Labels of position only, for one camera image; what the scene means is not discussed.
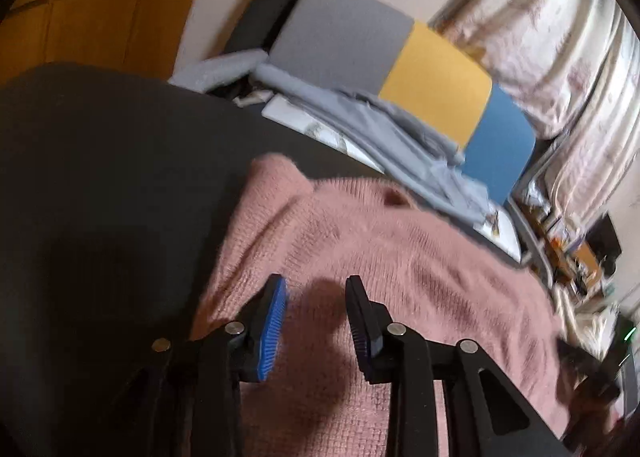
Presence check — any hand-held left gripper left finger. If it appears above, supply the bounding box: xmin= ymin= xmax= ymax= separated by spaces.
xmin=95 ymin=274 xmax=288 ymax=457

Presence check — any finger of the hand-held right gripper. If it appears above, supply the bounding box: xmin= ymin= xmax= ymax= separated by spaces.
xmin=557 ymin=339 xmax=618 ymax=398

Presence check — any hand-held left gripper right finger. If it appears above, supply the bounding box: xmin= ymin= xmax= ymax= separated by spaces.
xmin=345 ymin=275 xmax=576 ymax=457

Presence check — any pink knitted sweater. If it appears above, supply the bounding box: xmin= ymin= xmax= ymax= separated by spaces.
xmin=190 ymin=152 xmax=581 ymax=457

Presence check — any cream fluffy sweater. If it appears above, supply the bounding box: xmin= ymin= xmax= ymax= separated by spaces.
xmin=550 ymin=282 xmax=623 ymax=360

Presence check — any cluttered wooden shelf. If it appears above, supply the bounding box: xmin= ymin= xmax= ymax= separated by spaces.
xmin=530 ymin=207 xmax=608 ymax=298

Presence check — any black monitor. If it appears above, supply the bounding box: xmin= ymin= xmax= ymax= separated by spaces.
xmin=585 ymin=214 xmax=623 ymax=260

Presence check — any light grey garment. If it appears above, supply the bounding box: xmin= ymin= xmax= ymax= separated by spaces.
xmin=252 ymin=62 xmax=493 ymax=225

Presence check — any pink patterned curtain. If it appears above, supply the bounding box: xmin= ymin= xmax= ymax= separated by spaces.
xmin=520 ymin=12 xmax=640 ymax=228

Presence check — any grey yellow blue chair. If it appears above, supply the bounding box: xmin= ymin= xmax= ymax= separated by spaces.
xmin=167 ymin=0 xmax=556 ymax=288

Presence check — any orange wooden wardrobe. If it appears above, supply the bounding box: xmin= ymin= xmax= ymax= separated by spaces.
xmin=0 ymin=0 xmax=223 ymax=88

